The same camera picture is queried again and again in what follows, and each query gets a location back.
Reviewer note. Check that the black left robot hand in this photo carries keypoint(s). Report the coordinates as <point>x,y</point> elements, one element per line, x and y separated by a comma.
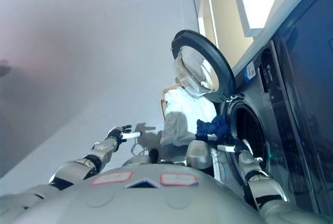
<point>117,135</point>

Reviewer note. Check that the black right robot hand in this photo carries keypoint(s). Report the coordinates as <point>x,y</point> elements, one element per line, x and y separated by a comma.
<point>240,146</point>

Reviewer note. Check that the dark blue cloth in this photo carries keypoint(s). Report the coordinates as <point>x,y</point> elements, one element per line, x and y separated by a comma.
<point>212,127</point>

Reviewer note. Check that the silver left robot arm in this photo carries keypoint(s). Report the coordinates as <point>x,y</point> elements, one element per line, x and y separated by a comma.
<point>75,168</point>

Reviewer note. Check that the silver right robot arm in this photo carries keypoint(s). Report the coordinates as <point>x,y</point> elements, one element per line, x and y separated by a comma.
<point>260,182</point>

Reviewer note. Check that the dark grey washing machine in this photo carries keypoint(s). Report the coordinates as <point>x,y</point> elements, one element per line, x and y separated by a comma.
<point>275,119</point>

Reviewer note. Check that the wooden laundry basket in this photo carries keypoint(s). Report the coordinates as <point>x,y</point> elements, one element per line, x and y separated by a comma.
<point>163,104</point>

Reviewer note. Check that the round washing machine door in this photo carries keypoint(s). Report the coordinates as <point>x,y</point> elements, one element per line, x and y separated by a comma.
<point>208,60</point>

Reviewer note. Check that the red-bordered torso label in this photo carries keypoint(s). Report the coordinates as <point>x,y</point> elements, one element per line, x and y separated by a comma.
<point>112,178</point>
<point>179,179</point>

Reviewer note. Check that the white cloth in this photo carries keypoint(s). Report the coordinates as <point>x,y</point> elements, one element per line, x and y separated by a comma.
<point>179,122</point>

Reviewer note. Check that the grey robot torso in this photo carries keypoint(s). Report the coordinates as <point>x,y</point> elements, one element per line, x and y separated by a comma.
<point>145,203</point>

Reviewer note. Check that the blue washer sticker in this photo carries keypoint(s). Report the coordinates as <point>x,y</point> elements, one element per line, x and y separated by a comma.
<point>249,71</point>

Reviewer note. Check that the dark appliance with vent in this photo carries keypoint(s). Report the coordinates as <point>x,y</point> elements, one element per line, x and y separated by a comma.
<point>312,78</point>

